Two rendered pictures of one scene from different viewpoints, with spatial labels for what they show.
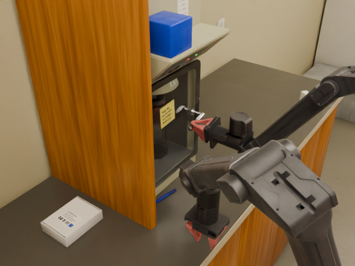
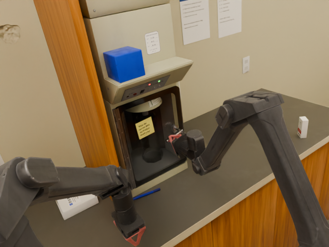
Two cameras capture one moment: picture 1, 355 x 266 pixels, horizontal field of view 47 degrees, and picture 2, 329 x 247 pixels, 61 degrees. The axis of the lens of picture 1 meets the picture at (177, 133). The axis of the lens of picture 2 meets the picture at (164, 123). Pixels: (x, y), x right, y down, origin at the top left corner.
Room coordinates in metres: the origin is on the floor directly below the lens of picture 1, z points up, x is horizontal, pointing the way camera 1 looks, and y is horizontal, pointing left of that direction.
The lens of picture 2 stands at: (0.26, -0.46, 1.81)
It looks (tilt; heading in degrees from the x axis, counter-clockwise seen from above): 28 degrees down; 24
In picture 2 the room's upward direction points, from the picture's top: 8 degrees counter-clockwise
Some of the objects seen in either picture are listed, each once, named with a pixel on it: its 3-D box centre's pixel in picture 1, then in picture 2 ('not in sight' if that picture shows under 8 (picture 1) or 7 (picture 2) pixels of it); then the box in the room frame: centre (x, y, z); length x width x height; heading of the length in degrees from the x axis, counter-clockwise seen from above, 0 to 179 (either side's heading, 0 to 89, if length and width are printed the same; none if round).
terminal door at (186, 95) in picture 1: (174, 126); (154, 138); (1.20, 0.01, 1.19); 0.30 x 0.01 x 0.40; 144
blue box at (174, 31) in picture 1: (167, 34); (124, 63); (1.09, 0.03, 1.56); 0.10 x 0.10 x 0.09; 54
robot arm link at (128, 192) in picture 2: (207, 191); (122, 196); (0.77, -0.07, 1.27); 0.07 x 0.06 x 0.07; 30
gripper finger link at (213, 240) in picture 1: (209, 233); (131, 232); (0.76, -0.08, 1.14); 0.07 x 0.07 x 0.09; 55
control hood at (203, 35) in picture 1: (186, 55); (152, 82); (1.17, -0.03, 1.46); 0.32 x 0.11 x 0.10; 144
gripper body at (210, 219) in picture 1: (207, 211); (126, 212); (0.76, -0.08, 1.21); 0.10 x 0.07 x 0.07; 55
